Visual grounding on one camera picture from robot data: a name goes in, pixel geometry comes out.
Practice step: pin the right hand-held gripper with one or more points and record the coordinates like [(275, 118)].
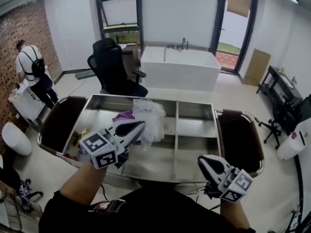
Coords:
[(236, 186)]

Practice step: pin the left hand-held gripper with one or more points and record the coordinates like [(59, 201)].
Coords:
[(97, 149)]

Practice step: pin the purple cloth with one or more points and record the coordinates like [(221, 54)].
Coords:
[(122, 116)]

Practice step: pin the clear plastic bag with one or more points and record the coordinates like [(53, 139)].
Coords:
[(153, 120)]

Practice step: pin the steel compartment sorting table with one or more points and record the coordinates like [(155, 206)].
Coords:
[(194, 149)]

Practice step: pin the yellow snack packet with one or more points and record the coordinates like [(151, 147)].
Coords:
[(81, 136)]

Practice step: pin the person's left forearm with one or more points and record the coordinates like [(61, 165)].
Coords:
[(80, 186)]

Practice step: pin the person's right forearm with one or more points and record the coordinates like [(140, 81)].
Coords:
[(234, 215)]

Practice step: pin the black office chair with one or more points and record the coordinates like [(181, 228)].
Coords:
[(109, 67)]

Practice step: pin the grey rolled mat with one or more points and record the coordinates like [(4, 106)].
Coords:
[(85, 75)]

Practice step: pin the white bathtub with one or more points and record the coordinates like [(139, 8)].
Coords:
[(179, 74)]

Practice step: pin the black swivel chair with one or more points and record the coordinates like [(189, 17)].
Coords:
[(279, 127)]

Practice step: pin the person's black shirt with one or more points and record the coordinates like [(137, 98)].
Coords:
[(150, 212)]

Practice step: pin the white rounded machine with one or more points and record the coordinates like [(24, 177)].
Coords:
[(294, 142)]

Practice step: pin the black bathtub faucet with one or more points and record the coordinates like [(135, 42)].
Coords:
[(184, 44)]

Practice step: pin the black console table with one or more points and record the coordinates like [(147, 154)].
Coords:
[(279, 86)]

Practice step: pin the white vanity cabinet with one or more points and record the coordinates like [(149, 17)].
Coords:
[(24, 101)]

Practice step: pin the white toilet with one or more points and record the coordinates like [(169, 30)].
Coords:
[(15, 139)]

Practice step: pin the beige fabric heap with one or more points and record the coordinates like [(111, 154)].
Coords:
[(9, 212)]

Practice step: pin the cardboard sheet on door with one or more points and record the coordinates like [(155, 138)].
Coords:
[(239, 1)]

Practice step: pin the cardboard sheet against wall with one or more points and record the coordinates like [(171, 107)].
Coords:
[(257, 67)]

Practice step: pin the black window frame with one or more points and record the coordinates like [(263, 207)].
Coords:
[(139, 13)]

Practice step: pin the black glass door frame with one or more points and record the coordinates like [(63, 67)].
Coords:
[(217, 21)]

